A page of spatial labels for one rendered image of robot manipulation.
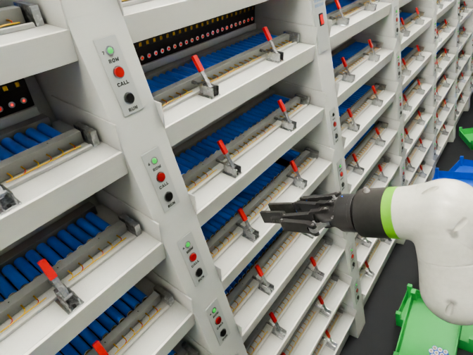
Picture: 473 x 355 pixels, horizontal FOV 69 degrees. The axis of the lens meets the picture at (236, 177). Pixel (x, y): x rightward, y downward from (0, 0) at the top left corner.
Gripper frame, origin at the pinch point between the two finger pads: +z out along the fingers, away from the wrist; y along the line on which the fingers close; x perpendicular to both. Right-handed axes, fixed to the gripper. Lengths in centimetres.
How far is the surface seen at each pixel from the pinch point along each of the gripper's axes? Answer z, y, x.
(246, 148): 11.9, 11.0, 13.2
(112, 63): -0.4, -21.0, 42.0
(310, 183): 10.7, 29.7, -8.6
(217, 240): 15.9, -7.9, -3.2
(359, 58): 12, 93, 15
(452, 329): -6, 61, -98
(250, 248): 10.8, -3.2, -8.7
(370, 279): 27, 68, -84
